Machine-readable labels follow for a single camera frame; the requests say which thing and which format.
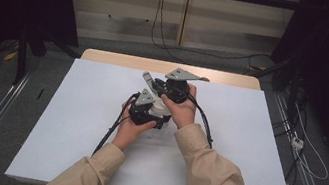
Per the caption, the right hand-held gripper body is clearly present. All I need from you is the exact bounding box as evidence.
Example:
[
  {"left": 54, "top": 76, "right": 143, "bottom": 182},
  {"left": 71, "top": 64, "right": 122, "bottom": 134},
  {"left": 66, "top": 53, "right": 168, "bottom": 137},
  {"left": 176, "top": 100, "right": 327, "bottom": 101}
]
[{"left": 150, "top": 64, "right": 212, "bottom": 110}]

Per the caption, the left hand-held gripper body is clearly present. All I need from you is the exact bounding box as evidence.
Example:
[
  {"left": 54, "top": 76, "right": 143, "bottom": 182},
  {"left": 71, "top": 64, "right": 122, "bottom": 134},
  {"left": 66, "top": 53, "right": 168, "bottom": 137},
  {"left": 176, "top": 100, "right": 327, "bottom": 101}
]
[{"left": 126, "top": 86, "right": 170, "bottom": 131}]

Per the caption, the clear glass jar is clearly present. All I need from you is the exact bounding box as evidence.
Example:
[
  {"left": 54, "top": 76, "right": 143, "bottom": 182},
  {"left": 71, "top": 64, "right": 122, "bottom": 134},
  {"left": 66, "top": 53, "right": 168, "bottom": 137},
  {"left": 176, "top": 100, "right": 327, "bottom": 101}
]
[{"left": 146, "top": 94, "right": 176, "bottom": 132}]

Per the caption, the person's right hand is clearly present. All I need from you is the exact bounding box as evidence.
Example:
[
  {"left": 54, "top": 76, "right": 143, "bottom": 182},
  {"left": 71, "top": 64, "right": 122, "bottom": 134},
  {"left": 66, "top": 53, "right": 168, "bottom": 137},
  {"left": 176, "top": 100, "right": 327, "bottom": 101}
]
[{"left": 155, "top": 78, "right": 202, "bottom": 133}]

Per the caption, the person's left hand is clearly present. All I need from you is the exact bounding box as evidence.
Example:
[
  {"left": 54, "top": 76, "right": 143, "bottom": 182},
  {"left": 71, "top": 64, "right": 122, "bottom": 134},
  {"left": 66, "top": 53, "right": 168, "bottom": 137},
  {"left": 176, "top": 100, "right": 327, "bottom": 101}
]
[{"left": 111, "top": 95, "right": 162, "bottom": 157}]

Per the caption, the wooden table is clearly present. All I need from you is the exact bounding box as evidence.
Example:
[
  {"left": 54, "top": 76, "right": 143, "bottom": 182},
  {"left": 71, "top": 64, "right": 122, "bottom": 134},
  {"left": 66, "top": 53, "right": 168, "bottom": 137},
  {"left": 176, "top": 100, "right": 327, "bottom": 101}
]
[{"left": 80, "top": 46, "right": 263, "bottom": 91}]

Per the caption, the white table board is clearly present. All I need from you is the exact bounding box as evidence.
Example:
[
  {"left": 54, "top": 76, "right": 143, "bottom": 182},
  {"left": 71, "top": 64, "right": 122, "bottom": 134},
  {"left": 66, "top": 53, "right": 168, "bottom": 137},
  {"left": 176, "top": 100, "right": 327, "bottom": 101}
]
[{"left": 3, "top": 49, "right": 318, "bottom": 185}]

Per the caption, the small black floor item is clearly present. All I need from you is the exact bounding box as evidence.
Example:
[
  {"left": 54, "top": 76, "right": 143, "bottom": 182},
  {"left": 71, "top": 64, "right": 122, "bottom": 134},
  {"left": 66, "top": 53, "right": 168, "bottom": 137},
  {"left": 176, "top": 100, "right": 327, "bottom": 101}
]
[{"left": 36, "top": 87, "right": 46, "bottom": 102}]

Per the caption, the black metal stand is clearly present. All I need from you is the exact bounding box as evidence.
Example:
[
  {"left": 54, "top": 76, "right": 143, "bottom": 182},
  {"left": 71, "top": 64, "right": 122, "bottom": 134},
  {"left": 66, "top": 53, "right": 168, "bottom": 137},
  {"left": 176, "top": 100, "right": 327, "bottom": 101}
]
[
  {"left": 244, "top": 51, "right": 308, "bottom": 129},
  {"left": 11, "top": 26, "right": 51, "bottom": 90}
]

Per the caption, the white power strip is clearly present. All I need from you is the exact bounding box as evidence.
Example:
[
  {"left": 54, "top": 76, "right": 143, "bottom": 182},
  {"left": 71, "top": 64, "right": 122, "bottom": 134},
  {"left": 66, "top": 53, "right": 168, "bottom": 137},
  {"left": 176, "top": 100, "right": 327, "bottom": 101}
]
[{"left": 290, "top": 135, "right": 307, "bottom": 152}]

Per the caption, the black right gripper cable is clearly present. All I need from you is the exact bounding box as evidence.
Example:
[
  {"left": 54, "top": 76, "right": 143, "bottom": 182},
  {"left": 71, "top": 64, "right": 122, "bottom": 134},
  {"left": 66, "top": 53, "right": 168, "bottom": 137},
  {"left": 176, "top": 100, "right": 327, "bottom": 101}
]
[{"left": 173, "top": 88, "right": 223, "bottom": 150}]

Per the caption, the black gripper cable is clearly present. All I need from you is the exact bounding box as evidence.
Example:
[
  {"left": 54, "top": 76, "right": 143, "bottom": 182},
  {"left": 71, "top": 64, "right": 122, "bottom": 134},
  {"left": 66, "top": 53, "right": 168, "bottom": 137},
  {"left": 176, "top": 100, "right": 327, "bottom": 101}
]
[
  {"left": 173, "top": 88, "right": 223, "bottom": 150},
  {"left": 91, "top": 85, "right": 142, "bottom": 163}
]

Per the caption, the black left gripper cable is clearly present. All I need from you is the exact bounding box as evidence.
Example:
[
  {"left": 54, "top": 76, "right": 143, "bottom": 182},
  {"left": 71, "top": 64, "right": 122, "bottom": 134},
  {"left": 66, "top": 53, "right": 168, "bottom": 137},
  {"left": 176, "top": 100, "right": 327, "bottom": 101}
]
[{"left": 91, "top": 85, "right": 142, "bottom": 163}]

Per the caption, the black hanging wall cable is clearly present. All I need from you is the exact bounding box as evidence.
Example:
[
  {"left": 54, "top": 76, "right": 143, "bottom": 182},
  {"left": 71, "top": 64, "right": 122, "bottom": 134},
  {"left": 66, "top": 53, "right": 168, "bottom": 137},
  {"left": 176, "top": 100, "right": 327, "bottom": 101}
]
[{"left": 146, "top": 0, "right": 281, "bottom": 80}]

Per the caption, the white floor cable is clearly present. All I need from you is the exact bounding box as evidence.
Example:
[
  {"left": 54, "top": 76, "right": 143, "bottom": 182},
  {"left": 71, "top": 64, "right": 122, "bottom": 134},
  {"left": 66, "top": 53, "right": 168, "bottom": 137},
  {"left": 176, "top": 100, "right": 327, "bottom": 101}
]
[{"left": 283, "top": 103, "right": 329, "bottom": 183}]

